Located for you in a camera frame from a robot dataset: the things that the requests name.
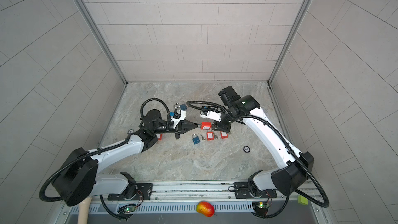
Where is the right circuit board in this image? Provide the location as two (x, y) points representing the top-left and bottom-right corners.
(252, 202), (269, 217)

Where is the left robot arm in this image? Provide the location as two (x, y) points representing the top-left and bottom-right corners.
(50, 110), (198, 206)

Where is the right black cable conduit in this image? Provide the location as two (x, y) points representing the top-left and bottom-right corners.
(186, 100), (330, 208)

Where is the black ring marker right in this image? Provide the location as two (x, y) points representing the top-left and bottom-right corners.
(243, 146), (250, 153)

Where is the beige wooden handle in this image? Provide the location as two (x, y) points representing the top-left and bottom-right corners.
(77, 197), (92, 224)

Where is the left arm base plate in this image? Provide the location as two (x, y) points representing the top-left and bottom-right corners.
(107, 183), (153, 201)

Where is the mango fruit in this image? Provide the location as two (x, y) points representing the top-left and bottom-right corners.
(196, 201), (215, 217)

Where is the left circuit board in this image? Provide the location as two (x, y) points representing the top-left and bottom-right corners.
(118, 204), (137, 215)

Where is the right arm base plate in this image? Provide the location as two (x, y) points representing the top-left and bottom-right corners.
(229, 181), (277, 199)

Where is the circuit board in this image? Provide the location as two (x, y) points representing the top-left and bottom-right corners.
(118, 204), (137, 215)
(252, 202), (269, 217)

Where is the green cube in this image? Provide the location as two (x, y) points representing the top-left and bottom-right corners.
(297, 195), (308, 205)

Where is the black cable conduit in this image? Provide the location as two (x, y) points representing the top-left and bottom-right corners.
(38, 97), (171, 202)
(186, 100), (330, 208)

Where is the left black cable conduit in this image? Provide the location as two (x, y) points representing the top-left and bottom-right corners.
(38, 97), (171, 202)

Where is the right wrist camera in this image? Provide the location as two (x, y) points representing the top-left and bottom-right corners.
(200, 109), (221, 122)

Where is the blue padlock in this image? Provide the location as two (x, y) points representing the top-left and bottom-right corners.
(174, 103), (187, 111)
(192, 134), (201, 145)

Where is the aluminium rail frame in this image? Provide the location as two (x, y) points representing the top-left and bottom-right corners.
(52, 178), (327, 224)

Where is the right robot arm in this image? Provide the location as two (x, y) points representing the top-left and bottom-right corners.
(215, 86), (315, 196)

